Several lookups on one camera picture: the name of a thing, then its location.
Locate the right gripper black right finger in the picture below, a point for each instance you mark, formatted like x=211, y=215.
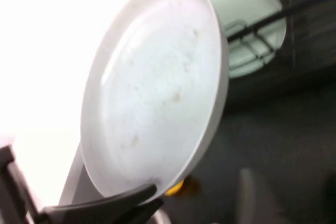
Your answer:
x=144, y=212

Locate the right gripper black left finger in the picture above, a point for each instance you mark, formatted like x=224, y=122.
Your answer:
x=105, y=205

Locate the light grey plate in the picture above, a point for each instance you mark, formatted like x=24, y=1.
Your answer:
x=157, y=77

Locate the yellow rubber duck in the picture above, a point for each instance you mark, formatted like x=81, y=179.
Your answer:
x=173, y=189

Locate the black plastic drip tray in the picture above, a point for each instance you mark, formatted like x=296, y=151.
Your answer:
x=315, y=37

